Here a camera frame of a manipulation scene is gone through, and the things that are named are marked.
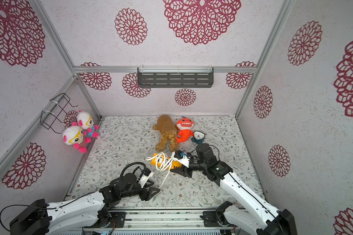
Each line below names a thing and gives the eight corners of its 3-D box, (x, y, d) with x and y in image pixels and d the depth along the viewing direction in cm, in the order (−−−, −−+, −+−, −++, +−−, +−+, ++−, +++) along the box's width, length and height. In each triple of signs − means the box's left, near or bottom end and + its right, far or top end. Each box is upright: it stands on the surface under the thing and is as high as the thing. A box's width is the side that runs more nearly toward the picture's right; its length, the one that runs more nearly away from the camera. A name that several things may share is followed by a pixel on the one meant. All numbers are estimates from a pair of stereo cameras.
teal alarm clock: (190, 142, 107) (191, 138, 103) (194, 134, 112) (194, 129, 108) (202, 145, 105) (203, 141, 101) (205, 137, 110) (206, 133, 106)
